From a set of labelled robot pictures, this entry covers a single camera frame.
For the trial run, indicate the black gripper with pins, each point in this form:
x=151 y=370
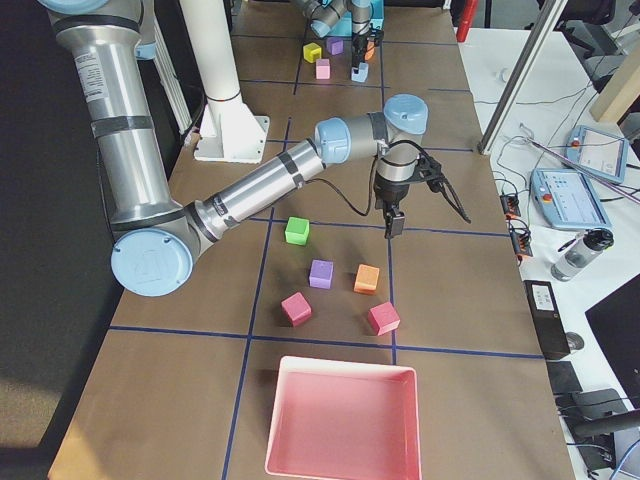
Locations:
x=389 y=195
x=357 y=50

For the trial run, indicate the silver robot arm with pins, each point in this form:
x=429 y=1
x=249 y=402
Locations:
x=361 y=21
x=158 y=240

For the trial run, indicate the orange foam block by bin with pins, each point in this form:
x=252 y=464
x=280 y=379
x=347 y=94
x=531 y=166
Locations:
x=370 y=50

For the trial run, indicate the purple foam block by bin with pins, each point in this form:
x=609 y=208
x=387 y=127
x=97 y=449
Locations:
x=334 y=45

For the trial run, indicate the light pink foam block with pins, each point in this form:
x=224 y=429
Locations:
x=323 y=69

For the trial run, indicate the yellow foam block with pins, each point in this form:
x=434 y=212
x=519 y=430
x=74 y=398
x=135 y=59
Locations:
x=312 y=52

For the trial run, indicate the green foam block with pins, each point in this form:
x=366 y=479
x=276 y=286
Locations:
x=297 y=231

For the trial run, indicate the red foam block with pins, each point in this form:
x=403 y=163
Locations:
x=383 y=318

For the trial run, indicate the dark pink foam block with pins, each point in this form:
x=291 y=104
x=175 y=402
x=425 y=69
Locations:
x=296 y=308

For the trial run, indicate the teach pendant near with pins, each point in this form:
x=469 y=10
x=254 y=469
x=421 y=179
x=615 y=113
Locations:
x=567 y=200

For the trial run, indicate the teach pendant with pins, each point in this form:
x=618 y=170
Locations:
x=604 y=154
x=567 y=200

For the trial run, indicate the black power box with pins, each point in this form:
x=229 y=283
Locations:
x=546 y=318

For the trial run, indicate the clear water bottle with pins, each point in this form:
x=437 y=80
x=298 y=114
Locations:
x=579 y=252

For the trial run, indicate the pink plastic tray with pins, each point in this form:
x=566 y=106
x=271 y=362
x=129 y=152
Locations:
x=344 y=420

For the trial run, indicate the teach pendant far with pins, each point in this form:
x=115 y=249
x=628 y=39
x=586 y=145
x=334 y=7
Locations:
x=604 y=154

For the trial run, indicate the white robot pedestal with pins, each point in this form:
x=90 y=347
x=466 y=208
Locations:
x=229 y=131

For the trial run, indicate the aluminium frame post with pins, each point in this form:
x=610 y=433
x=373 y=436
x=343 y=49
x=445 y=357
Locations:
x=543 y=26

